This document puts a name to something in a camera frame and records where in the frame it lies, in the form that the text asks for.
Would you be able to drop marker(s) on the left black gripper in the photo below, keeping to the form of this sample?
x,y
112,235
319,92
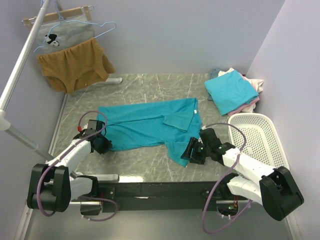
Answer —
x,y
107,144

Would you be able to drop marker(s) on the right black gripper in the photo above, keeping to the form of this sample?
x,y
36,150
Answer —
x,y
193,143

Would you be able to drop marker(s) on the teal t-shirt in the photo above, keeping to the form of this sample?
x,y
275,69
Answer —
x,y
171,123

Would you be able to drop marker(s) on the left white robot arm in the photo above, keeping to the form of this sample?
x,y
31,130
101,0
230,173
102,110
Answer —
x,y
51,187

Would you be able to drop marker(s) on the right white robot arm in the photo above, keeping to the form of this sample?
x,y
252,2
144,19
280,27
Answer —
x,y
273,188

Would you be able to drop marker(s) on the black base beam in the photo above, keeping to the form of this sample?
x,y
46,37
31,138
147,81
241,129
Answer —
x,y
149,196

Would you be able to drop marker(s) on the white plastic laundry basket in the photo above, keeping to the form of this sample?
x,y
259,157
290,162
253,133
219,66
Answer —
x,y
262,140

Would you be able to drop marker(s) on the white rack foot rear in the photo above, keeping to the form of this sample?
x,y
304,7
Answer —
x,y
117,80

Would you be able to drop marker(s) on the folded light blue t-shirt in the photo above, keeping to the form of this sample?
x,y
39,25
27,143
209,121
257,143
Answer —
x,y
230,91

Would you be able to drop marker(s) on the brown hanging shorts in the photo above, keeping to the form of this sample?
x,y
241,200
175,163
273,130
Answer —
x,y
76,67

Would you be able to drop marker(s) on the folded grey-blue garment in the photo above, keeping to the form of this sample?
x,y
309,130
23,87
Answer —
x,y
214,73

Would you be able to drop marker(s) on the white clothes rack pole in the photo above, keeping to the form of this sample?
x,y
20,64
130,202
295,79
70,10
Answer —
x,y
5,125

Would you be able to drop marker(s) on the grey panda garment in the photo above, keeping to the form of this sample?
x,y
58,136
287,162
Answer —
x,y
60,35

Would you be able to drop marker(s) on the wooden clip hanger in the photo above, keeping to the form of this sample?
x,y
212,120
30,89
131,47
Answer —
x,y
66,14

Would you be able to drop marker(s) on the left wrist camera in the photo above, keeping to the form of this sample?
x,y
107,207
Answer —
x,y
89,129

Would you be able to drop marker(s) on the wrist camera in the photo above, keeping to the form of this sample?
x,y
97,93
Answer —
x,y
89,129
208,136

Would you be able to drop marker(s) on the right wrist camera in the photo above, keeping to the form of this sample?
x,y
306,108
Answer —
x,y
208,136

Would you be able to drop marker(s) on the aluminium rail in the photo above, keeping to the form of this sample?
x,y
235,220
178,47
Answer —
x,y
87,203

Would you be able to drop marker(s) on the blue wire hanger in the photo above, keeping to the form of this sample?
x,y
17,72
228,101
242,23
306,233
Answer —
x,y
100,29

